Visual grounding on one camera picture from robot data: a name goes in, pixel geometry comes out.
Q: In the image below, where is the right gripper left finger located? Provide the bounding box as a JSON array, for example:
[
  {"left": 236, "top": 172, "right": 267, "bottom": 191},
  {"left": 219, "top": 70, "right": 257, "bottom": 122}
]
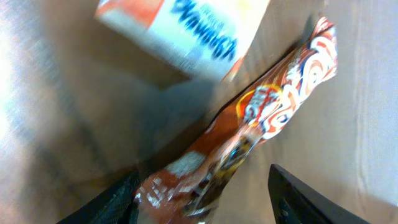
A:
[{"left": 57, "top": 171, "right": 140, "bottom": 224}]

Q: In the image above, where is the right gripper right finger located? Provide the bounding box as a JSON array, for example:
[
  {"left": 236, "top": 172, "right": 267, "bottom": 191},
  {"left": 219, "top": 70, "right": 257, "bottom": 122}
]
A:
[{"left": 268, "top": 164, "right": 367, "bottom": 224}]

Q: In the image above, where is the orange Top candy bar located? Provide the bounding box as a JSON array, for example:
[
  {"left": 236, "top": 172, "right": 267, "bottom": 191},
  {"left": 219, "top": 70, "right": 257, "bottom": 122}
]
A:
[{"left": 134, "top": 17, "right": 338, "bottom": 223}]

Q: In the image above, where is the small orange box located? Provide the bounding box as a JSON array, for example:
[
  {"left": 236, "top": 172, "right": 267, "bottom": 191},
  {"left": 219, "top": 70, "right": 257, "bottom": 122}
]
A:
[{"left": 95, "top": 0, "right": 270, "bottom": 82}]

